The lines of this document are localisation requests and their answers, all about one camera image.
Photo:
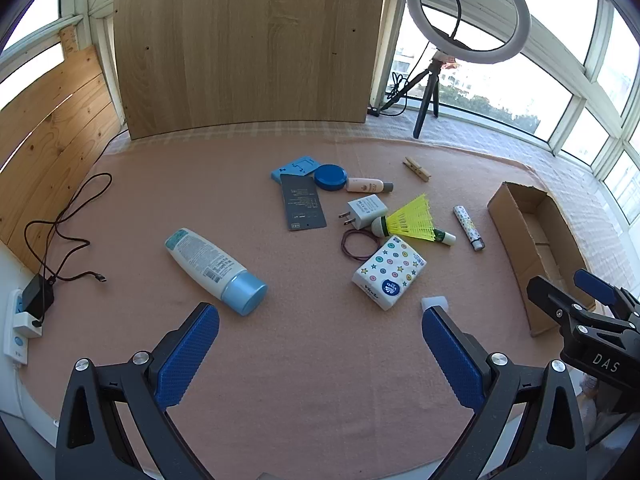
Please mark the blue round lid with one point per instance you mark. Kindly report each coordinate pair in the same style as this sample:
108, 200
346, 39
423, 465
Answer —
330, 176

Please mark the wooden plank panel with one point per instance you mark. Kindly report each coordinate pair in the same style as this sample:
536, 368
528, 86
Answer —
50, 125

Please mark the dotted white tissue pack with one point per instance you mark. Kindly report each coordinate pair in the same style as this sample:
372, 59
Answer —
392, 270

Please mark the small pink bottle grey cap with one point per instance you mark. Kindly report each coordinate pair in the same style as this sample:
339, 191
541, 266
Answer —
365, 185

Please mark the cardboard box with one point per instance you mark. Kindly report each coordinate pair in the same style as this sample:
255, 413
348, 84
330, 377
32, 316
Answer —
537, 240

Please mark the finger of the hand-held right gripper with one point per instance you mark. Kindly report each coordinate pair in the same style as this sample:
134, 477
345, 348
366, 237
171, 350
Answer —
550, 297
595, 285

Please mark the white lotion bottle blue cap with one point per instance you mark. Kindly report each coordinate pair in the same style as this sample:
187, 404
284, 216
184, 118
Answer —
205, 260

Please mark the white lace cloth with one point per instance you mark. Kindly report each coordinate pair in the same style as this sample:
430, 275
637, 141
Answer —
589, 390

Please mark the pink mat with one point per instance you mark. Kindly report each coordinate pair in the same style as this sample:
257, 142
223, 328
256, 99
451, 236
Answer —
300, 360

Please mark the black power adapter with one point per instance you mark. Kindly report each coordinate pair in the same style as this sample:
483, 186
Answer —
39, 295

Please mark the small green white tube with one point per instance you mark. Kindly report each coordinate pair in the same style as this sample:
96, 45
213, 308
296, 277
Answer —
445, 237

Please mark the dark grey card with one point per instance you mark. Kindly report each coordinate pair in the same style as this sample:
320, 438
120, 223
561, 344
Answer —
302, 202

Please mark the blue plastic holder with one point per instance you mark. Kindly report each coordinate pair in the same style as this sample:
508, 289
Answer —
295, 164

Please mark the yellow shuttlecock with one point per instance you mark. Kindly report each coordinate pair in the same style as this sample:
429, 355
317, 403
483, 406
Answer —
410, 217

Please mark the checked cloth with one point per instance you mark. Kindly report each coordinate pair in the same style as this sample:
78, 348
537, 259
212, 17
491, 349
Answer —
500, 135

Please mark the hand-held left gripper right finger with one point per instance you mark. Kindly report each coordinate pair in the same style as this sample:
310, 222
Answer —
450, 355

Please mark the white power strip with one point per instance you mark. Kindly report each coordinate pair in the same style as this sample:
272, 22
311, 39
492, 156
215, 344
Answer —
17, 345

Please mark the wooden clothespin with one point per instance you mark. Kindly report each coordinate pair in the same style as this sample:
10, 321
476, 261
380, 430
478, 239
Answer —
417, 169

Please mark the patterned white tube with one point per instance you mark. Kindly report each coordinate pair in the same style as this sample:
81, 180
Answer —
467, 225

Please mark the white charger plug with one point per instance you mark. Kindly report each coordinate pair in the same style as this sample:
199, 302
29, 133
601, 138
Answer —
367, 210

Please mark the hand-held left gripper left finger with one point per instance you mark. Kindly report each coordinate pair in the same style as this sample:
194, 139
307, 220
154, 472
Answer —
187, 355

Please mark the large wooden board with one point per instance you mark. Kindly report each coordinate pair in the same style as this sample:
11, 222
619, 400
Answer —
250, 45

